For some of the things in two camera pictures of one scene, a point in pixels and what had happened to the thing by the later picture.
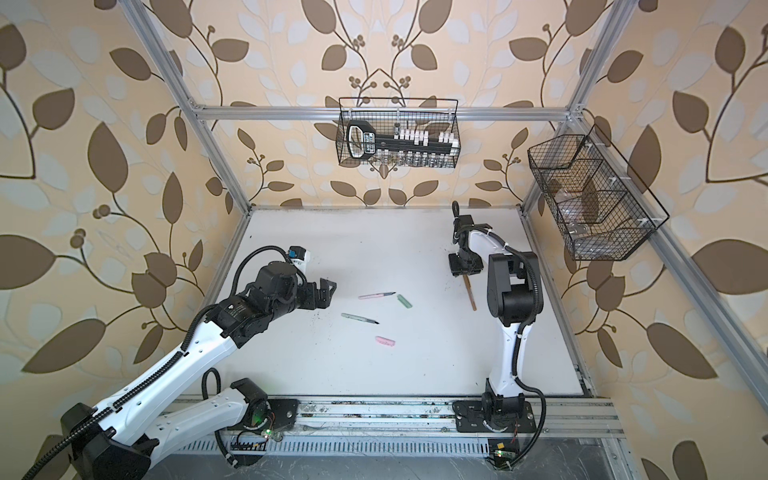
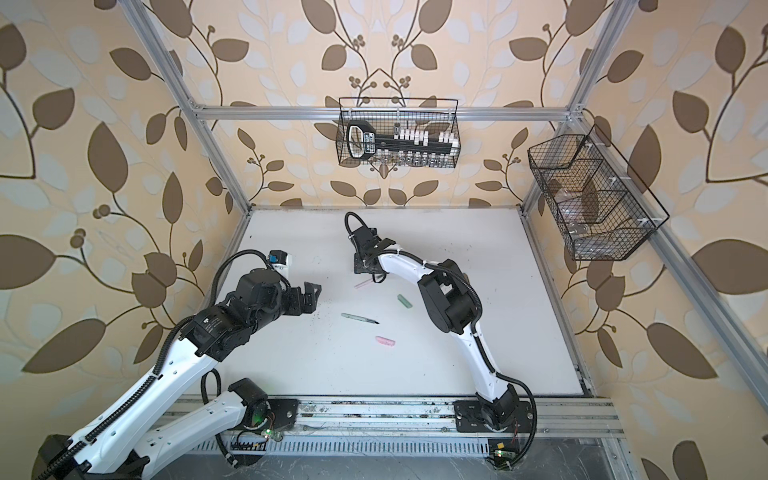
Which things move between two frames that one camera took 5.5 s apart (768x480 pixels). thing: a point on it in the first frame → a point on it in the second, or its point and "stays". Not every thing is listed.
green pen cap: x=404 y=301 stays
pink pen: x=370 y=296 → x=363 y=283
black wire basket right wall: x=602 y=209 stays
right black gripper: x=477 y=266 → x=359 y=264
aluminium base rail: x=424 y=428 stays
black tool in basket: x=363 y=142 stays
